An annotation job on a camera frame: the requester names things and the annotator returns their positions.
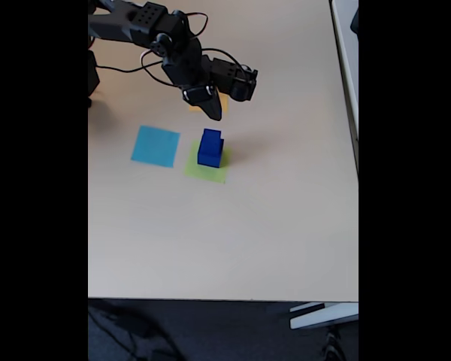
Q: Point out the medium blue cube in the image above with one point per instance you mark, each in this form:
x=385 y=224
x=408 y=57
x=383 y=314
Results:
x=209 y=143

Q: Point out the green paper square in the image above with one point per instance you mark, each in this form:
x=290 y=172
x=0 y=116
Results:
x=206 y=173

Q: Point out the white table foot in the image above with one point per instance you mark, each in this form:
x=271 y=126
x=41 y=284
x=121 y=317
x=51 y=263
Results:
x=323 y=316

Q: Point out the orange paper square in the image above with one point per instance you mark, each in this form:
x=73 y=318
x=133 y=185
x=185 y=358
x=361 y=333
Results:
x=224 y=101

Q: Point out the dark object on adjacent table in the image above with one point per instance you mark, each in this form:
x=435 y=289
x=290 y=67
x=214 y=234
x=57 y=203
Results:
x=355 y=20

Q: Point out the light blue paper square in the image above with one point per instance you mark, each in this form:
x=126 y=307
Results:
x=154 y=146

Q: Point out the large blue cube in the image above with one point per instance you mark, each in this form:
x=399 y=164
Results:
x=209 y=158

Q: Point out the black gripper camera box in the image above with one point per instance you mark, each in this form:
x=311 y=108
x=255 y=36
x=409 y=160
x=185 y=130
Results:
x=235 y=80

